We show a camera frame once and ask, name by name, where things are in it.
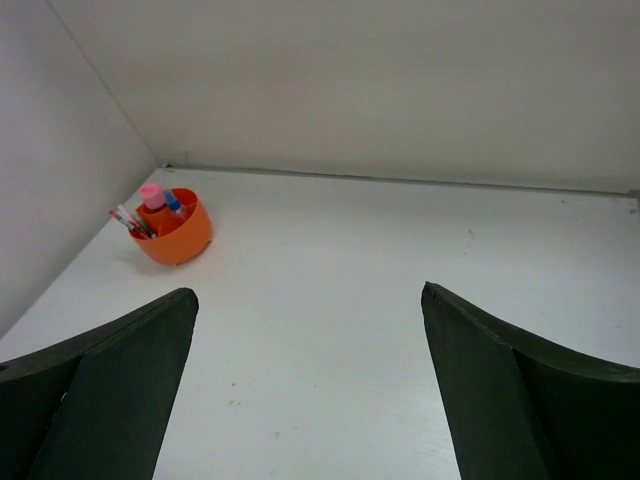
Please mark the orange round compartment organizer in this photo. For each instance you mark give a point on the orange round compartment organizer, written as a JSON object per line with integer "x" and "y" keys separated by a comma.
{"x": 177, "y": 241}

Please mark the red pen refill with white end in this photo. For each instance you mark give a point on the red pen refill with white end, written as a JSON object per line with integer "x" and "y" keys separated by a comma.
{"x": 130, "y": 225}

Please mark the clear spray bottle blue nozzle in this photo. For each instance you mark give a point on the clear spray bottle blue nozzle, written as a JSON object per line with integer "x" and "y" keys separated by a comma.
{"x": 175, "y": 207}

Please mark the pink capped small bottle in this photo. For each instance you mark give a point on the pink capped small bottle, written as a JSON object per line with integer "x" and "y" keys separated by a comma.
{"x": 152, "y": 196}

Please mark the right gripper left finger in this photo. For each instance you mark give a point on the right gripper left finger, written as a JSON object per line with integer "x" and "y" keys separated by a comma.
{"x": 97, "y": 405}

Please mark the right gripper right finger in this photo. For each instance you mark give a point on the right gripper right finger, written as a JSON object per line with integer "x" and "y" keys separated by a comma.
{"x": 519, "y": 406}

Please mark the green pen refill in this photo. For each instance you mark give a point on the green pen refill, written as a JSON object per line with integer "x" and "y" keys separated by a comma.
{"x": 149, "y": 232}

